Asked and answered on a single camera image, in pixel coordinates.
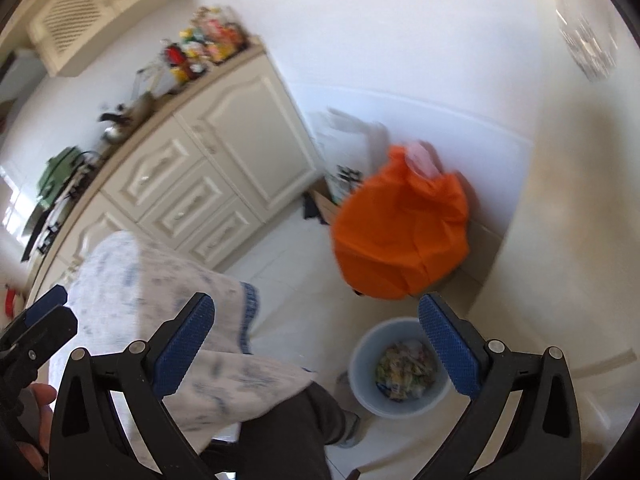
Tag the orange cloth bag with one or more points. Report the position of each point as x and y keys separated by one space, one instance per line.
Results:
x=400 y=230

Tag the grey range hood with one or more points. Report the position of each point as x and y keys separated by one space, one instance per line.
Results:
x=20 y=77

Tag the large cream cabinet drawer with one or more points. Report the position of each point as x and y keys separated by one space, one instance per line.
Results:
x=155 y=170

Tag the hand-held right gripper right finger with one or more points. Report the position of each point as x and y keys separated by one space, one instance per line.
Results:
x=447 y=345

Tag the large cooking oil bottle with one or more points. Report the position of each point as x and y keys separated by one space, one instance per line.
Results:
x=179 y=62

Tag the black floor item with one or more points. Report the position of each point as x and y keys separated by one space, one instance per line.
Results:
x=312 y=207

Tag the person's grey sock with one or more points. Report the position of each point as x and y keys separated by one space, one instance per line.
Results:
x=350 y=430

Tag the person's left hand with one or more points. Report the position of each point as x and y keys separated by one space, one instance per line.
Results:
x=37 y=417

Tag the cream door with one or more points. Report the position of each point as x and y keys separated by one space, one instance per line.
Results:
x=575 y=210

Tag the heap of mixed wrappers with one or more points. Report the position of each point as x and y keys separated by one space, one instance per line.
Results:
x=405 y=370

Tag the white printed paper bag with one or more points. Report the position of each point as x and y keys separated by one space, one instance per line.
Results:
x=350 y=145

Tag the person's dark trouser leg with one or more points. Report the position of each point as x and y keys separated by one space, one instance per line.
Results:
x=280 y=435

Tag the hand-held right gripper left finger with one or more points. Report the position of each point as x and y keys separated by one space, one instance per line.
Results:
x=185 y=345

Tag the green electric cooking pot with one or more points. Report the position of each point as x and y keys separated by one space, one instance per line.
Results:
x=57 y=175

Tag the light blue plastic waste bin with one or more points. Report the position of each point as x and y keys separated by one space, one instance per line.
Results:
x=362 y=360

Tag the steel wok with lid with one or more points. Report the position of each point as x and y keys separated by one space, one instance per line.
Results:
x=120 y=125

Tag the brown cardboard box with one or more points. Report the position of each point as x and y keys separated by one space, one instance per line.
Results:
x=327 y=205

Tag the black gas stove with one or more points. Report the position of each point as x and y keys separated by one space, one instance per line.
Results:
x=42 y=232

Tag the wide cream lattice wall cabinet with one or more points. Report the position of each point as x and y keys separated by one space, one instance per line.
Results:
x=105 y=5

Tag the cluster of condiment bottles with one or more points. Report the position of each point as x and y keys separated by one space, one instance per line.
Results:
x=217 y=37

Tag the pink item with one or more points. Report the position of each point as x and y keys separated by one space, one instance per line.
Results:
x=424 y=157

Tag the cream base kitchen cabinets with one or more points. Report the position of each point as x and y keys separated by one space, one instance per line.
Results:
x=255 y=135

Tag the round table patterned tablecloth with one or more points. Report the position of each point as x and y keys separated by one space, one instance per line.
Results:
x=150 y=280

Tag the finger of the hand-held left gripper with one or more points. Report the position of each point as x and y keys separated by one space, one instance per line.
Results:
x=40 y=332
x=47 y=302

